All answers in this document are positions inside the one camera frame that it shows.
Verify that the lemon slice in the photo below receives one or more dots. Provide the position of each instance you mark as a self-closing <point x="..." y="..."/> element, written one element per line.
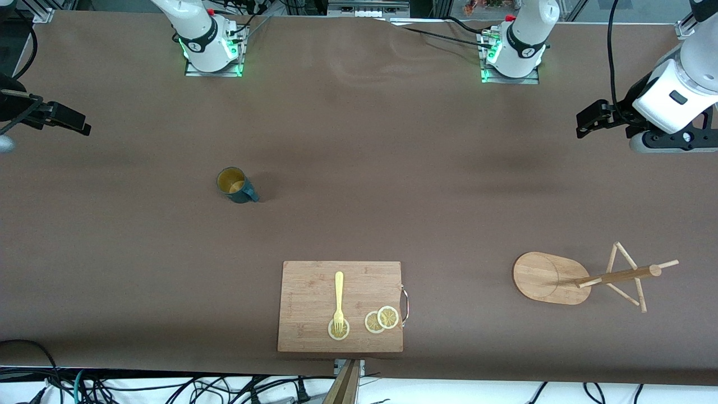
<point x="371" y="323"/>
<point x="388" y="317"/>
<point x="339" y="338"/>

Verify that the black power plug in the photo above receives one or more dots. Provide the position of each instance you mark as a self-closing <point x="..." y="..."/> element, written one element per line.
<point x="303" y="391"/>

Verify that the grey power strip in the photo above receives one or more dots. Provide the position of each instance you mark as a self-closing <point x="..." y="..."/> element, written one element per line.
<point x="367" y="8"/>

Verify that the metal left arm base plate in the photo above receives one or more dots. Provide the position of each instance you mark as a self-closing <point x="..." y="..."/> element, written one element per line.
<point x="527" y="81"/>

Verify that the yellow plastic fork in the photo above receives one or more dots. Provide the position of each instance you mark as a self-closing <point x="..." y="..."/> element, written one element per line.
<point x="339" y="292"/>

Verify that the small metal bracket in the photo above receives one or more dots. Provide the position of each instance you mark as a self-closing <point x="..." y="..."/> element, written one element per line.
<point x="338" y="365"/>

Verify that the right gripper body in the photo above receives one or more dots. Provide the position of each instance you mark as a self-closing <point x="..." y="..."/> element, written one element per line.
<point x="12" y="105"/>

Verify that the teal cup yellow inside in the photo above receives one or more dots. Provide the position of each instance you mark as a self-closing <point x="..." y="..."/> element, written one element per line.
<point x="231" y="180"/>

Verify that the aluminium frame corner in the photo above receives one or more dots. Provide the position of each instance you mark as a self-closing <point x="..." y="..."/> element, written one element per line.
<point x="44" y="15"/>
<point x="685" y="29"/>

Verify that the wooden beam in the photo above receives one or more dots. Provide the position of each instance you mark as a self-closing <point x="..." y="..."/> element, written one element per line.
<point x="345" y="387"/>

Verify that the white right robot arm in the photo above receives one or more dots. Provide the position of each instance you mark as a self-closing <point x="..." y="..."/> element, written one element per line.
<point x="196" y="28"/>

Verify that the wooden mug rack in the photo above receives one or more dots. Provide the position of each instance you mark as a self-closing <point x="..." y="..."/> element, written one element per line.
<point x="544" y="278"/>

